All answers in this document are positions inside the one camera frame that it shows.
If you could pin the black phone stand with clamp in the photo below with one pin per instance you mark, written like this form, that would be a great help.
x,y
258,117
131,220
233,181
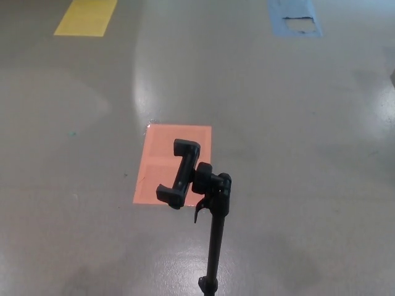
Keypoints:
x,y
218,216

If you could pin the orange rectangular floor marker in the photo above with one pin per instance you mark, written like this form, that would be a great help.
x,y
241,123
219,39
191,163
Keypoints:
x,y
160,148

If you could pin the blue torn floor marker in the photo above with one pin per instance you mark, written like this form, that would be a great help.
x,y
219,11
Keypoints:
x,y
277,18

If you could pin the yellow rectangular floor marker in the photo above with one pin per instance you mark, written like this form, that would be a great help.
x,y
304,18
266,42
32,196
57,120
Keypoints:
x,y
86,17

